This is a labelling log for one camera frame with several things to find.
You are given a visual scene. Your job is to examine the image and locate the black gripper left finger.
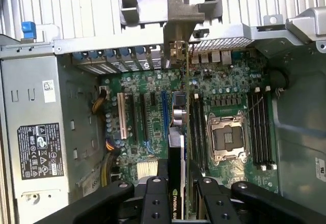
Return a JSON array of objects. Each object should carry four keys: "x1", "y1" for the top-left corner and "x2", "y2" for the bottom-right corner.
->
[{"x1": 34, "y1": 159, "x2": 170, "y2": 224}]

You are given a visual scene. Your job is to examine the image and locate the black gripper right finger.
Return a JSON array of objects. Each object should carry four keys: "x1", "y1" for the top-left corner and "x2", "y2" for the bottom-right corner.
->
[{"x1": 190, "y1": 161, "x2": 326, "y2": 224}]

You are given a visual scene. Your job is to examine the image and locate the green graphics card black cooler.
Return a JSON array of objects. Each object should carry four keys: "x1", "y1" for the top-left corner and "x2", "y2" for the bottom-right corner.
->
[{"x1": 162, "y1": 0, "x2": 206, "y2": 221}]

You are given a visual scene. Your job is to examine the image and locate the silver chipset heatsink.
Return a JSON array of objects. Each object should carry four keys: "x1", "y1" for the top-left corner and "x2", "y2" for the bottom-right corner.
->
[{"x1": 136, "y1": 158, "x2": 160, "y2": 179}]

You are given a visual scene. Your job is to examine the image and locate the metal CPU socket cover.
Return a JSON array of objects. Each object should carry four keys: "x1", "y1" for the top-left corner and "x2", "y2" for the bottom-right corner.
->
[{"x1": 205, "y1": 115, "x2": 252, "y2": 163}]

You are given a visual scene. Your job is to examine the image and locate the CPU socket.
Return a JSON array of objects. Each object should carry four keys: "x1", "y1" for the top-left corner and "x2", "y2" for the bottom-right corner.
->
[{"x1": 205, "y1": 114, "x2": 252, "y2": 163}]

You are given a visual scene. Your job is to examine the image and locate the black RAM slot bank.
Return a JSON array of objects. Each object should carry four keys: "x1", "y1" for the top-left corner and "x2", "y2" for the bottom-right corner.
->
[
  {"x1": 247, "y1": 86, "x2": 278, "y2": 172},
  {"x1": 190, "y1": 93, "x2": 209, "y2": 173}
]

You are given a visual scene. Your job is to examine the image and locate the black expansion slot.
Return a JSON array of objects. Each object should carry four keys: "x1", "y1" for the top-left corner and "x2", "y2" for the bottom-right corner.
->
[
  {"x1": 139, "y1": 93, "x2": 149, "y2": 143},
  {"x1": 130, "y1": 93, "x2": 140, "y2": 143}
]

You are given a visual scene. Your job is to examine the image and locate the blue expansion slot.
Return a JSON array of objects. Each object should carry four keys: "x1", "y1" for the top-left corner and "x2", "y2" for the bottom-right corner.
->
[{"x1": 161, "y1": 91, "x2": 169, "y2": 143}]

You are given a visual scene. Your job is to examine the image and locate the white expansion slot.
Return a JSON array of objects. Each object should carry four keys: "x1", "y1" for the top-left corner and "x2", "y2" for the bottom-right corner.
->
[{"x1": 116, "y1": 92, "x2": 128, "y2": 140}]

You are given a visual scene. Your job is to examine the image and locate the grey open PC case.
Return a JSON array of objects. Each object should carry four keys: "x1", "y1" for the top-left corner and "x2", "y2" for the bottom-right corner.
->
[{"x1": 0, "y1": 5, "x2": 326, "y2": 224}]

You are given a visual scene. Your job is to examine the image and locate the green motherboard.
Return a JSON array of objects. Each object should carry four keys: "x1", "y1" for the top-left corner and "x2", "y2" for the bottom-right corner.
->
[{"x1": 98, "y1": 52, "x2": 281, "y2": 197}]

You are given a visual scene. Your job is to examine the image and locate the silver power supply unit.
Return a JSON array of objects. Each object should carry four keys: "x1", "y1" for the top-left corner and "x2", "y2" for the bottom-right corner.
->
[{"x1": 0, "y1": 52, "x2": 101, "y2": 224}]

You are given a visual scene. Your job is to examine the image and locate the grey plastic parts rack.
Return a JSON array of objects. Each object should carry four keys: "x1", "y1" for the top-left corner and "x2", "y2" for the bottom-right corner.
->
[{"x1": 118, "y1": 0, "x2": 222, "y2": 31}]

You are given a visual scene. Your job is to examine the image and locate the silver case release latch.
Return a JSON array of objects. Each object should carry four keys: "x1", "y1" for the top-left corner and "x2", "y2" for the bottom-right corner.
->
[{"x1": 284, "y1": 6, "x2": 326, "y2": 38}]

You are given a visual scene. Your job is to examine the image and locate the blue plastic case latch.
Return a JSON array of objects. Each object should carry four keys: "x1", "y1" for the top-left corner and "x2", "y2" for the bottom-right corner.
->
[{"x1": 21, "y1": 21, "x2": 37, "y2": 41}]

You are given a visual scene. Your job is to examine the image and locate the yellow black power wire bundle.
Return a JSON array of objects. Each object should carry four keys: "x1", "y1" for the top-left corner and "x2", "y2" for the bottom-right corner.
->
[
  {"x1": 100, "y1": 137, "x2": 122, "y2": 188},
  {"x1": 91, "y1": 88, "x2": 109, "y2": 114}
]

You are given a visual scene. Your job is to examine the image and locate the thin wire locking lever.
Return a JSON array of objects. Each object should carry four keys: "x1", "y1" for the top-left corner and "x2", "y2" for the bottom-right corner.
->
[{"x1": 244, "y1": 97, "x2": 265, "y2": 115}]

